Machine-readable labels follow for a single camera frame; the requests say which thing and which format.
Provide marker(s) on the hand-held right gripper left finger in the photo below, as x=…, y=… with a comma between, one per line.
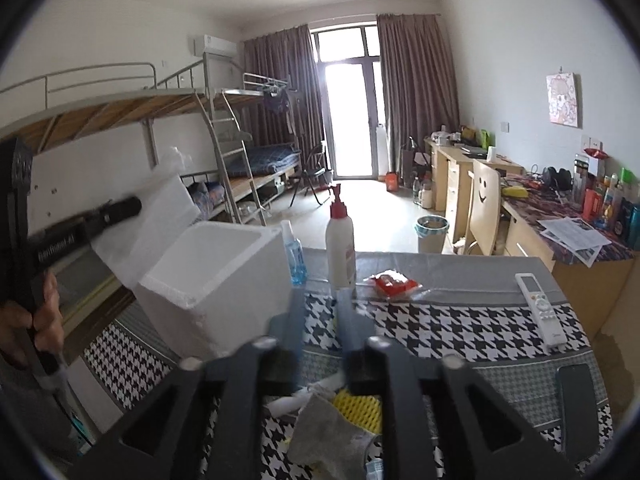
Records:
x=294, y=332

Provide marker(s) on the white foam lid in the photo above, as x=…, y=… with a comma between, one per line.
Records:
x=160, y=210

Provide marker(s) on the large metal bunk bed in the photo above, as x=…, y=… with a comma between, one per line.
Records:
x=100, y=105

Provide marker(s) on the houndstooth tablecloth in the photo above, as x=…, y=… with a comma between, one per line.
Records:
x=475, y=330

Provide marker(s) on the brown curtain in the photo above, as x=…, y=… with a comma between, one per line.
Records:
x=415, y=85
x=280, y=80

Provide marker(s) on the yellow object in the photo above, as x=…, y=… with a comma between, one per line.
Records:
x=516, y=192

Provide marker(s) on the grey cloth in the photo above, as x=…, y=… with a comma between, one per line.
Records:
x=325, y=440

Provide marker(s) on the black phone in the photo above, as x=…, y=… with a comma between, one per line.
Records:
x=577, y=410

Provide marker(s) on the wooden desk with drawers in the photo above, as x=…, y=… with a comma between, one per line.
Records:
x=450, y=170

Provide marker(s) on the wall poster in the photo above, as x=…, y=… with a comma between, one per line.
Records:
x=562, y=100

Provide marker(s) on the red snack packet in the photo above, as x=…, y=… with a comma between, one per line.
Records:
x=395, y=284

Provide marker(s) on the dark hanging clothes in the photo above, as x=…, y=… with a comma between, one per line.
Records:
x=277, y=100

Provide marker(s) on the person's left hand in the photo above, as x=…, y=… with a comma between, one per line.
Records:
x=50, y=310

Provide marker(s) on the small metal bunk bed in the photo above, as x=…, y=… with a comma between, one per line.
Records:
x=260, y=95

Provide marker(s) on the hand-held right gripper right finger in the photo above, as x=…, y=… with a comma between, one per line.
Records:
x=346, y=330

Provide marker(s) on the white air conditioner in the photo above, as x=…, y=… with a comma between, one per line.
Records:
x=215, y=44

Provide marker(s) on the blue mattress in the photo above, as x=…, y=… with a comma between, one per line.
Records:
x=272, y=157

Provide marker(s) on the printed paper sheets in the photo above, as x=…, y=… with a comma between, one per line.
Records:
x=575, y=237

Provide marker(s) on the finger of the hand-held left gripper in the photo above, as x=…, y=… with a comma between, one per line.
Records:
x=100, y=220

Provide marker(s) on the black folding chair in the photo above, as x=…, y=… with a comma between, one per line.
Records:
x=312, y=170

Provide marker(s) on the white remote control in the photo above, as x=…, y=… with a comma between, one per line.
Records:
x=540, y=310

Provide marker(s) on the white paper towel roll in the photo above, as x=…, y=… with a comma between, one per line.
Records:
x=225, y=280

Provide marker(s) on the white foam strip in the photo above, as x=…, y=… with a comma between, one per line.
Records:
x=292, y=402

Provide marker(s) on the cluster of toiletry bottles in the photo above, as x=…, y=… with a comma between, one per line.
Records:
x=610, y=200

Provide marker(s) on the white pump bottle red cap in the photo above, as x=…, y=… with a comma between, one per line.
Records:
x=340, y=250

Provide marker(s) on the round trash bin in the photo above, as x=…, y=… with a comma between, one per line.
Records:
x=431, y=235

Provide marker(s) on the wooden chair smiley face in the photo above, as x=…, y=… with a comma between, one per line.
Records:
x=482, y=195

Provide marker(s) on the black headphones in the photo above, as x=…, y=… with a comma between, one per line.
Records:
x=556, y=177

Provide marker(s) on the wooden desk patterned cover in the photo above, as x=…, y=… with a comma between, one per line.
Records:
x=575, y=280

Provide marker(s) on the blue liquid bottle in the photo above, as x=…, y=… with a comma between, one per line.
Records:
x=294, y=260

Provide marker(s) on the glass balcony door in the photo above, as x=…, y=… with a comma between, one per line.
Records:
x=350, y=110

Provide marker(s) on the yellow foam net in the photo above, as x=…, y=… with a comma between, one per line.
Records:
x=357, y=410

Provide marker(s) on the red bag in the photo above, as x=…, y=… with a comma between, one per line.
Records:
x=391, y=181

